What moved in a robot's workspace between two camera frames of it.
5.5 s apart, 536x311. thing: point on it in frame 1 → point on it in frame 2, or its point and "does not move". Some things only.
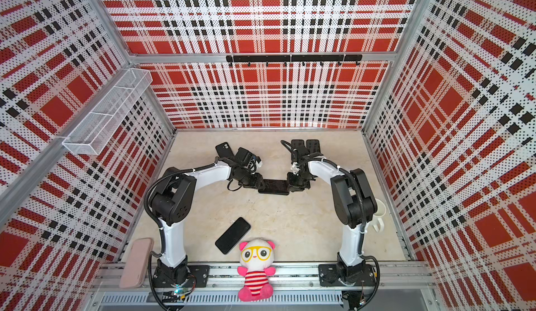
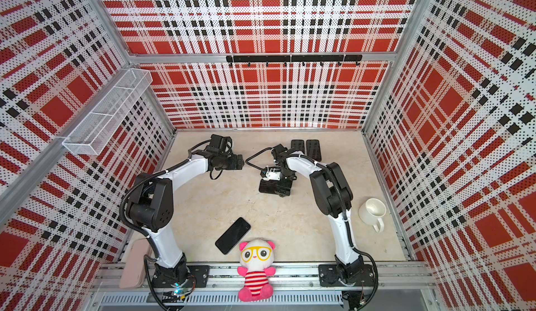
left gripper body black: (248, 179) → (229, 162)
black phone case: (297, 142) does not move
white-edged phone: (313, 146) does not move
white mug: (378, 222) does not move
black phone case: (278, 187) does not move
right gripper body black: (299, 181) → (285, 181)
